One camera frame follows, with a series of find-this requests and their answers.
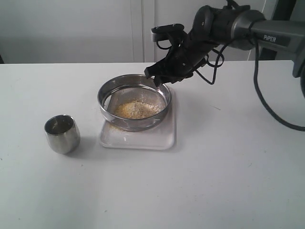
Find round steel mesh sieve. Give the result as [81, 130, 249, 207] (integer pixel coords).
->
[97, 74, 173, 131]

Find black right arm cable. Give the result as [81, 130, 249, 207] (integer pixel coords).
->
[156, 0, 305, 132]

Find yellow millet grains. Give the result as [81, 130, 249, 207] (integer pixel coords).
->
[114, 100, 163, 119]

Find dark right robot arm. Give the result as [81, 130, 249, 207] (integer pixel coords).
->
[144, 1, 305, 90]

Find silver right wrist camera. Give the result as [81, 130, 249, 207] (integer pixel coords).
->
[151, 23, 185, 42]

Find clear square plastic tray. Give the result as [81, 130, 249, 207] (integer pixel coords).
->
[98, 88, 176, 150]

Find stainless steel cup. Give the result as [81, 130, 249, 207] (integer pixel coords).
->
[44, 114, 81, 154]

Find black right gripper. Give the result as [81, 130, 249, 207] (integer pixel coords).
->
[144, 31, 216, 86]

